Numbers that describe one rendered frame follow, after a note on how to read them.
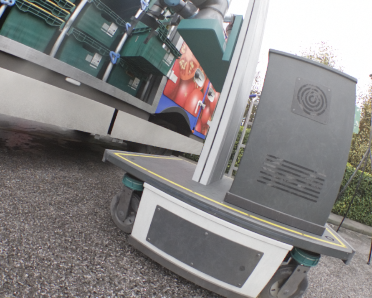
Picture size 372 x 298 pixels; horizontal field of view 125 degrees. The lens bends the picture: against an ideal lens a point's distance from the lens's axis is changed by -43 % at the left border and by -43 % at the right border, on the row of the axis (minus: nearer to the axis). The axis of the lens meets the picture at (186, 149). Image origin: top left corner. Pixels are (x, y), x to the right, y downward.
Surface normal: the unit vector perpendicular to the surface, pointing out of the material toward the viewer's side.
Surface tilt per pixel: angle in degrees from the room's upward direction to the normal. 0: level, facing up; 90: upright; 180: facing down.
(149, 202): 90
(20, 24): 95
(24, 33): 98
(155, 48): 98
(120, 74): 94
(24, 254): 0
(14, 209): 0
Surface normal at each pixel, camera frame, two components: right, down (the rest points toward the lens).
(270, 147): -0.38, -0.09
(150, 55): 0.78, 0.47
